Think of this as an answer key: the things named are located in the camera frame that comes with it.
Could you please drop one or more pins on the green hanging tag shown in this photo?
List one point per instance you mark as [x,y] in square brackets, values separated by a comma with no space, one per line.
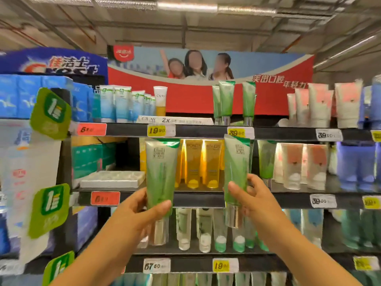
[49,209]
[51,113]
[58,269]

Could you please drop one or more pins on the white pink tube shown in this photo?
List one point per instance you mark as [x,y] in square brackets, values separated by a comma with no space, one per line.
[348,105]
[291,105]
[301,107]
[278,163]
[292,165]
[320,105]
[317,166]

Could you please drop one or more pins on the white plastic tray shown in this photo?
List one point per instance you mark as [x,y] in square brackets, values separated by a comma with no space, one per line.
[113,179]

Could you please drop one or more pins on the blue header sign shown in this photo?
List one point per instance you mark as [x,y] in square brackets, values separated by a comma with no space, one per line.
[53,62]

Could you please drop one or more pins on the red price tag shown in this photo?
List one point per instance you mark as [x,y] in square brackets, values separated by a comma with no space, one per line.
[105,198]
[91,129]

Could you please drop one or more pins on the stack of blue boxes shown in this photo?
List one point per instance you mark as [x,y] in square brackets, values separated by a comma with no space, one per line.
[20,96]

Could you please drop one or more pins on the green boxes stack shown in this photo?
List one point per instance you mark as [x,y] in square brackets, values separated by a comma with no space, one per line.
[92,159]

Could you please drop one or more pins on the person's left hand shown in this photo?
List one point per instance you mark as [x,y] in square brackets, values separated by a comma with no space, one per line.
[132,215]

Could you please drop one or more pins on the person's right thumb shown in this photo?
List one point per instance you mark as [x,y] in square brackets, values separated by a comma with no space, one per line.
[237,192]

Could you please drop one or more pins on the white hanging packet strip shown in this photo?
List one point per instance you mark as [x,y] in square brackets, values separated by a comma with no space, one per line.
[26,172]

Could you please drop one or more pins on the clear white tube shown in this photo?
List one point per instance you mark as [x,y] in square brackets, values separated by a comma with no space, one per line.
[183,229]
[204,230]

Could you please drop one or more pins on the person's right forearm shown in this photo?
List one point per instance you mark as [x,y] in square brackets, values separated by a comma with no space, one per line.
[300,259]

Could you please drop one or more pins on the white orange tube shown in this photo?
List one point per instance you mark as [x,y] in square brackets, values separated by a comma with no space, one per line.
[160,101]

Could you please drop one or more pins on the dark green tubes group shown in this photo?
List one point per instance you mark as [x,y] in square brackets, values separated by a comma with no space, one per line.
[361,229]

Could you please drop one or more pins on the person's right hand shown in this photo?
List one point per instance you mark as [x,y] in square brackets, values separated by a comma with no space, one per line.
[262,209]

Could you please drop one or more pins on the blue carton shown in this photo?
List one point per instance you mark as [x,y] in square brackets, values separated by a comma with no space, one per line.
[86,226]

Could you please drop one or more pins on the dark green tube silver cap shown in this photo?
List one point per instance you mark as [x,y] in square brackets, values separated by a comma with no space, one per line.
[236,160]

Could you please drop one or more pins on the yellow tube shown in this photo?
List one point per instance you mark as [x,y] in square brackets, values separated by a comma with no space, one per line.
[212,163]
[180,163]
[193,163]

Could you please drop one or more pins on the flat white carton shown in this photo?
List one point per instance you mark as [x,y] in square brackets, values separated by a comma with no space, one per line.
[175,120]

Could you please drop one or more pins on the clear tube green cap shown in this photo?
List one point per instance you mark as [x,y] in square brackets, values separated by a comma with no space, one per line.
[238,239]
[220,232]

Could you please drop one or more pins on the row of purple tubes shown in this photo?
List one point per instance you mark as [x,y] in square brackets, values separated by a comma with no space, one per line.
[355,165]
[372,104]

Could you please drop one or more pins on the long ceiling light tube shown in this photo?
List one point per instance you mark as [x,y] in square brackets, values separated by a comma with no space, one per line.
[166,6]

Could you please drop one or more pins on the blue white tube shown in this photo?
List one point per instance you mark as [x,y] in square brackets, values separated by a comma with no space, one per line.
[137,105]
[107,104]
[147,105]
[152,106]
[123,104]

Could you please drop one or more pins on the red and blue banner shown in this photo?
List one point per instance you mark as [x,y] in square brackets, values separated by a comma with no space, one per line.
[196,98]

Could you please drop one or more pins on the white price tag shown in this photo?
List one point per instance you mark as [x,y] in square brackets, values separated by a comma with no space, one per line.
[156,265]
[323,201]
[329,135]

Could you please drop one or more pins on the person's left thumb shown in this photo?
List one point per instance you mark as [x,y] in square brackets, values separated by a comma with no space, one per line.
[160,209]

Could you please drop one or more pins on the pale green tube silver cap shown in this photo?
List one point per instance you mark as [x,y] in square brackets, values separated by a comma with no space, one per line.
[162,172]

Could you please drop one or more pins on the blue green tubes group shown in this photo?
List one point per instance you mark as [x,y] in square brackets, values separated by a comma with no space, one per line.
[306,224]

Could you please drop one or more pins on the black shelf board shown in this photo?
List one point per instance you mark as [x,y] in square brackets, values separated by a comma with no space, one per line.
[202,131]
[199,200]
[193,263]

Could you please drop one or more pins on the person's left forearm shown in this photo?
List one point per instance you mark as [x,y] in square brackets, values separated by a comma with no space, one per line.
[98,256]

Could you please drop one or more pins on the yellow price tag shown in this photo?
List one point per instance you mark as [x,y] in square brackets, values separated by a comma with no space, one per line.
[160,130]
[225,265]
[366,263]
[240,132]
[376,136]
[372,202]

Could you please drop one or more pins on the row of pale tubes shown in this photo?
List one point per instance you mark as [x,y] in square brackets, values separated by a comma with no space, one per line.
[196,279]

